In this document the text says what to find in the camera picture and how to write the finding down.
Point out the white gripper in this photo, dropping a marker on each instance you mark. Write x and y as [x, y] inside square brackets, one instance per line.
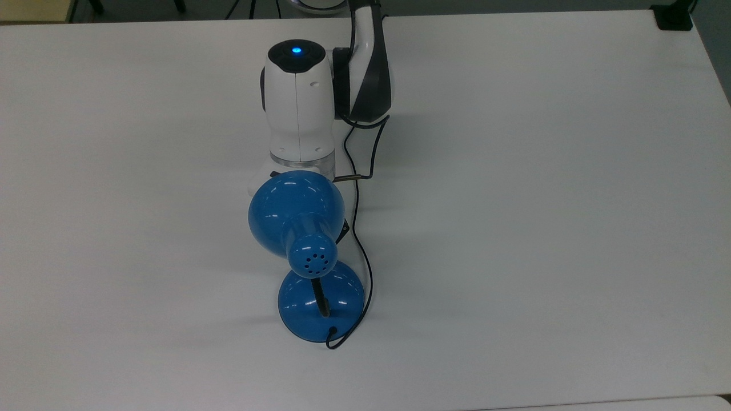
[258, 180]

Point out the blue gooseneck desk lamp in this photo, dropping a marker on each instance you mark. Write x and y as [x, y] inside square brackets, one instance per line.
[297, 214]

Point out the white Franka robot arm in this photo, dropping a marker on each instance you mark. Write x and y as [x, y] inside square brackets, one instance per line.
[297, 103]

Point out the black floor stand leg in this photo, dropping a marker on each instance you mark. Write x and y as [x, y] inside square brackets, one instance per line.
[179, 5]
[96, 5]

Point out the black stand base plate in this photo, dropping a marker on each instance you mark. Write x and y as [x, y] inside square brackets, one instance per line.
[673, 17]

